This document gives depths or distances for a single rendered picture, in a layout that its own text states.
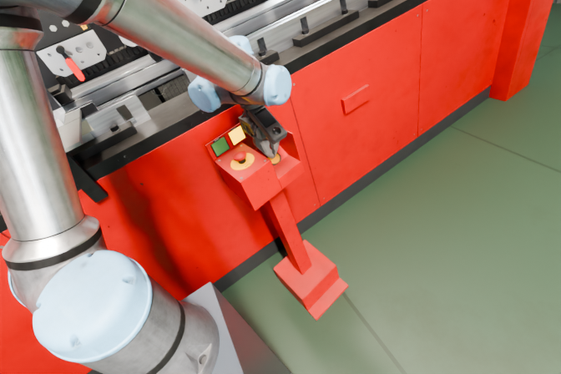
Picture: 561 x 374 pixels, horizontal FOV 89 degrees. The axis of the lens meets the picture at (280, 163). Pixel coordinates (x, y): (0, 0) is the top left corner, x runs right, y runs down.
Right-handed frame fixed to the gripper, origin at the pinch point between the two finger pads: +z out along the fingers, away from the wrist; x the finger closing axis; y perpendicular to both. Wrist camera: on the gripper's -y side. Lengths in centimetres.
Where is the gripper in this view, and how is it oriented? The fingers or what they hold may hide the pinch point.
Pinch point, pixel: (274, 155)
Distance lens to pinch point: 88.4
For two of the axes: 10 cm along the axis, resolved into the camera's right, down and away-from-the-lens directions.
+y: -6.3, -4.3, 6.5
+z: 2.2, 7.0, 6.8
